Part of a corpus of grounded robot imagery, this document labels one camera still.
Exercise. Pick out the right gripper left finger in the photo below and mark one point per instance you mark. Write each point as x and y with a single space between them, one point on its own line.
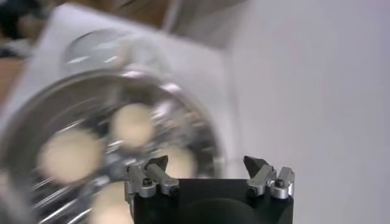
143 182

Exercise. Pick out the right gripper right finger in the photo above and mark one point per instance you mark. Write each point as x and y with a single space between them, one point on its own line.
265 179

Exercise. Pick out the white steamed baozi bun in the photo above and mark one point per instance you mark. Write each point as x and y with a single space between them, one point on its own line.
182 162
70 155
132 124
109 207

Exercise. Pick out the round glass pot lid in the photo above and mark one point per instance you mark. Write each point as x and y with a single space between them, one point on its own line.
91 50

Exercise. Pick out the perforated steel steamer basket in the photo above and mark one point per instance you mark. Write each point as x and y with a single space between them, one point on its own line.
45 106

